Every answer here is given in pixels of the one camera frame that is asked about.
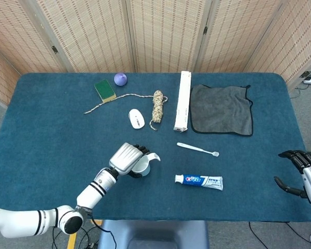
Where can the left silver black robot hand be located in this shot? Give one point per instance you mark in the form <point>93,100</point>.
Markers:
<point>124,157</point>

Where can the white toothbrush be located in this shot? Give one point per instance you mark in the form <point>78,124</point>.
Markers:
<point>194,148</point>

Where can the blue white toothpaste tube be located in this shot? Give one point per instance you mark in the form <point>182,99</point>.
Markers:
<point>194,179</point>

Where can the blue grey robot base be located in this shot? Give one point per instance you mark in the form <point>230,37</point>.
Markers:
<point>153,233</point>

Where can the white computer mouse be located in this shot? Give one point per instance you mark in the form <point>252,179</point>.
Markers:
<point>136,118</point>

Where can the green yellow sponge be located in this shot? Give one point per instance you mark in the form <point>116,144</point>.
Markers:
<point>104,89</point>

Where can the blue tablecloth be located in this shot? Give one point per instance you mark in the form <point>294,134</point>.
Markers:
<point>54,142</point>

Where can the purple ball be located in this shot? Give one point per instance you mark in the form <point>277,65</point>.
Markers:
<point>120,79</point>

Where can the long white cardboard box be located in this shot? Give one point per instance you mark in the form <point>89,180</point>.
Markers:
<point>182,103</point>

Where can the grey cloth with black trim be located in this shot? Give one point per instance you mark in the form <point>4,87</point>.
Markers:
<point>220,109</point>

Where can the black screen hinge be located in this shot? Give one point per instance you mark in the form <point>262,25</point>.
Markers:
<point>54,49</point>
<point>205,30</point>

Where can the bamboo folding screen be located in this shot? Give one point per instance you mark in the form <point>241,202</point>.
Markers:
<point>166,33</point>

